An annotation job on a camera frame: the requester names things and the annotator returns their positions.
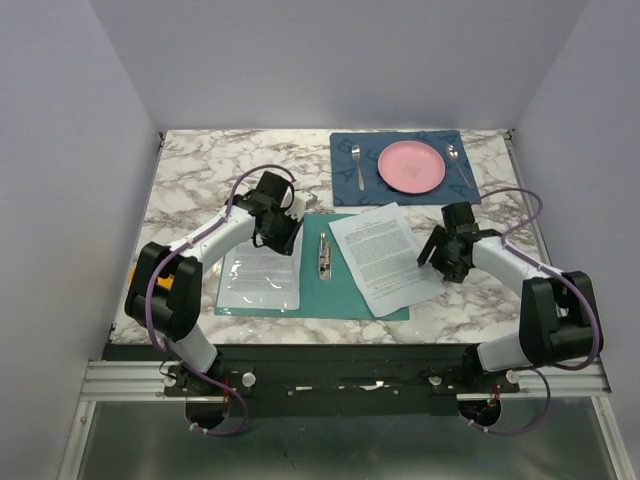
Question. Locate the silver spoon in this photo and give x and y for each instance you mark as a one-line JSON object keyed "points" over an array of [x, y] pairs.
{"points": [[453, 156]]}

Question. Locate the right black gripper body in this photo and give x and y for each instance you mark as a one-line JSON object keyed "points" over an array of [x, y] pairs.
{"points": [[453, 268]]}

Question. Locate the aluminium frame rail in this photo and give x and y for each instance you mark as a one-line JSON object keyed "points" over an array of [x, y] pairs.
{"points": [[141, 381]]}

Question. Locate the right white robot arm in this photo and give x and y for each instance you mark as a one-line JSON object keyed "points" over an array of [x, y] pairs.
{"points": [[558, 315]]}

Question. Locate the printed paper sheets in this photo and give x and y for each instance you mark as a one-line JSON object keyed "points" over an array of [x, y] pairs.
{"points": [[259, 278]]}

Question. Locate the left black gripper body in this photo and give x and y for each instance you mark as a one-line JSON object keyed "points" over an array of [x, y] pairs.
{"points": [[282, 231]]}

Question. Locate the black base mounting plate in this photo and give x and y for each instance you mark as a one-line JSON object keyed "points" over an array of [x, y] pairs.
{"points": [[264, 381]]}

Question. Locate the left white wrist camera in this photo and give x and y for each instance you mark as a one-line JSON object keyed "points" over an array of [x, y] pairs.
{"points": [[302, 202]]}

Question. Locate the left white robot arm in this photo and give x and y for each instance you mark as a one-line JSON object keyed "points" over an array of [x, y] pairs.
{"points": [[164, 295]]}

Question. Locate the metal folder clip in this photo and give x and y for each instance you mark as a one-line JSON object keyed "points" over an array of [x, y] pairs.
{"points": [[324, 257]]}

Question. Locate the pink plate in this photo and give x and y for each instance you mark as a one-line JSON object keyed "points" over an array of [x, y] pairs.
{"points": [[411, 167]]}

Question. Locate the blue letter placemat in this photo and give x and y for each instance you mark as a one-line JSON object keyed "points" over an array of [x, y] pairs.
{"points": [[377, 193]]}

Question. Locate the teal file folder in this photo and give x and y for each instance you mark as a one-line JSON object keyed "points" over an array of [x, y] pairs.
{"points": [[337, 298]]}

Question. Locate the silver fork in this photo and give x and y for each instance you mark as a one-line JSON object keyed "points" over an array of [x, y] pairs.
{"points": [[356, 156]]}

